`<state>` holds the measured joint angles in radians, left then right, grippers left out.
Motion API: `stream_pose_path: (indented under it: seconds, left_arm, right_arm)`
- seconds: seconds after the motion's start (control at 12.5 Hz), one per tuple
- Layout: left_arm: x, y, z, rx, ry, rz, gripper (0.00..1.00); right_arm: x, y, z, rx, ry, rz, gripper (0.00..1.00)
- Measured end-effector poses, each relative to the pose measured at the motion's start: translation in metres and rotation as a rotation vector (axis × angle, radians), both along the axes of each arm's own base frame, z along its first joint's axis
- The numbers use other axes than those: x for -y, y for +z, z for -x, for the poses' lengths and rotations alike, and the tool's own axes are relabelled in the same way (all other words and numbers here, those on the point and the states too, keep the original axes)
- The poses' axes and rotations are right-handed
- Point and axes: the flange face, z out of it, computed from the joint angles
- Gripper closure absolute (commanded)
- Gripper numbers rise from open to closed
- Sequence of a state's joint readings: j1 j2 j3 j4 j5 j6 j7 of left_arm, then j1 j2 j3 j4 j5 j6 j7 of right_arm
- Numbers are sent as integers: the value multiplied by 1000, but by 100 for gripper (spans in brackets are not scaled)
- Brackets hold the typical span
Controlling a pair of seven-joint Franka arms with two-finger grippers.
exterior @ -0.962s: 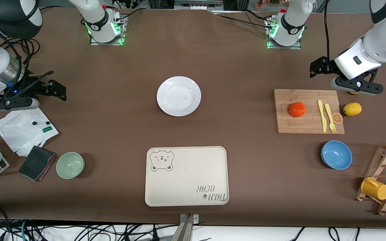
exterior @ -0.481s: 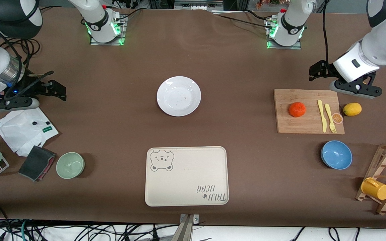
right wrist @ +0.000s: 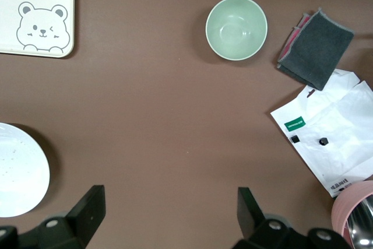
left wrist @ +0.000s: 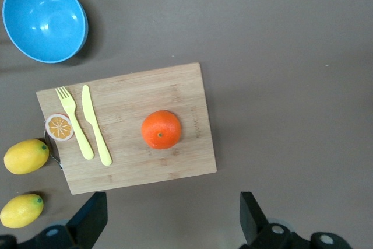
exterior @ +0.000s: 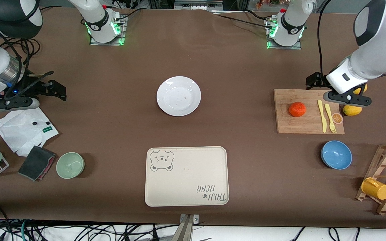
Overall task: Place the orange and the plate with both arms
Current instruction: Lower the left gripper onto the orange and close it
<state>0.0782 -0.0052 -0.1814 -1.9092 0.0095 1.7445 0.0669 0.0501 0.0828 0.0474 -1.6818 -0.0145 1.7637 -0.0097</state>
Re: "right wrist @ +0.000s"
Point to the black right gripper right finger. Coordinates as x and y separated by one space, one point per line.
250 220

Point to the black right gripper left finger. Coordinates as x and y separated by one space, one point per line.
86 217

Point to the white round plate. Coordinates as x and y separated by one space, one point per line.
20 173

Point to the pink bowl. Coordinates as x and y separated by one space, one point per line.
341 211

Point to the small black plastic part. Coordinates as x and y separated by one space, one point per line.
295 139
323 141

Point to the white plastic bag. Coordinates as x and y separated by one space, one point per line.
335 120

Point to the brown table cover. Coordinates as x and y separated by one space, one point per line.
145 100

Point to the folded grey cloth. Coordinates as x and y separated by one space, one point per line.
317 47

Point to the pale green bowl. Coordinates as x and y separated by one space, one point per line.
236 27

